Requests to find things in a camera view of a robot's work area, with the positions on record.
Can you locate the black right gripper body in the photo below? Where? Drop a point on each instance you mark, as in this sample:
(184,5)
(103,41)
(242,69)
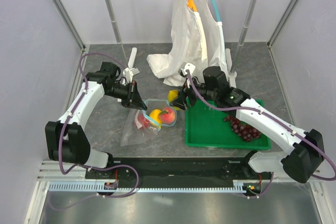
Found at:
(190,93)

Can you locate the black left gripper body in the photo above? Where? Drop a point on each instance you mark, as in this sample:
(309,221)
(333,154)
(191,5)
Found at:
(124,93)

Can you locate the peach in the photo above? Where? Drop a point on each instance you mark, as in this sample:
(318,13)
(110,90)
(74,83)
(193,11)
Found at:
(167,116)

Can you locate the orange fruit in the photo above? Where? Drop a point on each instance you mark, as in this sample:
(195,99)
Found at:
(155,115)

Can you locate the red apple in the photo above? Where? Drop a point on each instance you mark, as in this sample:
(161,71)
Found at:
(140,121)

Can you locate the clear zip top bag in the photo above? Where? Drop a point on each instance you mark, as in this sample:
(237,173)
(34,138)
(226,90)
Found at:
(131,135)

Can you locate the purple grape bunch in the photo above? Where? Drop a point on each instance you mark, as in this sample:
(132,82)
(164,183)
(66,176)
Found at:
(244,131)

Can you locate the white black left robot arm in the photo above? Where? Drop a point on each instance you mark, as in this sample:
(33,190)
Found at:
(66,139)

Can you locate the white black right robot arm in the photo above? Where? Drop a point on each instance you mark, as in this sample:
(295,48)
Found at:
(302,151)

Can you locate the green plastic tray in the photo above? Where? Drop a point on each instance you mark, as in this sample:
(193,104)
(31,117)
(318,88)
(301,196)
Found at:
(205,127)

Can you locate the white garment on teal hanger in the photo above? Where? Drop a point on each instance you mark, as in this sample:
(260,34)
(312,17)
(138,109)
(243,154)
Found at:
(213,35)

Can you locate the white garment on orange hanger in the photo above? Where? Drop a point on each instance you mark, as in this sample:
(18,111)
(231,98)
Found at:
(188,45)

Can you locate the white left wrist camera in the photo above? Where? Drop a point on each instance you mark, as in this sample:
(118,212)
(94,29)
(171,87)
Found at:
(128,74)

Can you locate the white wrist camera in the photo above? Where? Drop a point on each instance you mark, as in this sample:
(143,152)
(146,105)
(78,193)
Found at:
(187,68)
(128,74)

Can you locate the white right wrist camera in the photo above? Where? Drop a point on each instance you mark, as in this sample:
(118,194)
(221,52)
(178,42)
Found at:
(187,68)

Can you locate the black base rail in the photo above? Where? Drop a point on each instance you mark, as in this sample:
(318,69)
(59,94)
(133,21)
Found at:
(180,171)

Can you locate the light blue cable duct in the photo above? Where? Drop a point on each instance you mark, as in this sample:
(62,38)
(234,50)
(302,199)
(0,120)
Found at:
(103,187)

